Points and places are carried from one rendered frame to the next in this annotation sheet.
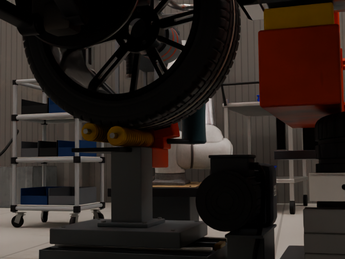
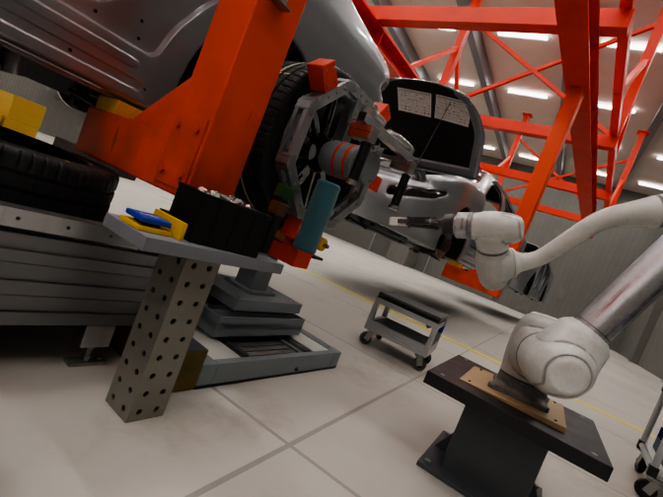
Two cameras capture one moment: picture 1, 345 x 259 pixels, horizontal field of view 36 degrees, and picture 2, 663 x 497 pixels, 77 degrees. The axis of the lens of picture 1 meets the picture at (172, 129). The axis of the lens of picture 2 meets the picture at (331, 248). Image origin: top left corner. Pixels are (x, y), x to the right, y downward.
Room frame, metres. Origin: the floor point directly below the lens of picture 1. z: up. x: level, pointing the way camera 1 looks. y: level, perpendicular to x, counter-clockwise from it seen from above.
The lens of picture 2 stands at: (2.36, -1.48, 0.60)
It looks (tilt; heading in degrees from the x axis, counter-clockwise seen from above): 3 degrees down; 106
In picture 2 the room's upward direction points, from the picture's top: 22 degrees clockwise
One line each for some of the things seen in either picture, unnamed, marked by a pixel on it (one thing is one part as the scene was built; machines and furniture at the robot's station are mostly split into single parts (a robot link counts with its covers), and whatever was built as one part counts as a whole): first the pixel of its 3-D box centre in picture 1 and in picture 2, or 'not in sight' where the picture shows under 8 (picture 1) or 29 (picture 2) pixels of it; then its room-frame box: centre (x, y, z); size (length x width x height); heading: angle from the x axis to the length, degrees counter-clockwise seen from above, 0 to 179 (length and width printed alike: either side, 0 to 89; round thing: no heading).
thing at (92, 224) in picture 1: (132, 192); (257, 266); (1.64, 0.13, 0.32); 0.40 x 0.30 x 0.28; 72
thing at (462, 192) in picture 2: not in sight; (442, 205); (1.95, 5.01, 1.49); 4.95 x 1.86 x 1.59; 72
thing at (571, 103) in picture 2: not in sight; (510, 187); (2.67, 3.64, 1.75); 0.68 x 0.16 x 2.45; 162
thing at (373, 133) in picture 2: not in sight; (363, 131); (1.95, -0.15, 0.93); 0.09 x 0.05 x 0.05; 162
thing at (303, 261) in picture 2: (147, 142); (293, 241); (1.77, 0.09, 0.48); 0.16 x 0.12 x 0.17; 162
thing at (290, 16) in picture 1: (300, 25); (125, 112); (1.14, -0.28, 0.70); 0.14 x 0.14 x 0.05; 72
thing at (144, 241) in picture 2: (340, 154); (204, 247); (1.80, -0.57, 0.44); 0.43 x 0.17 x 0.03; 72
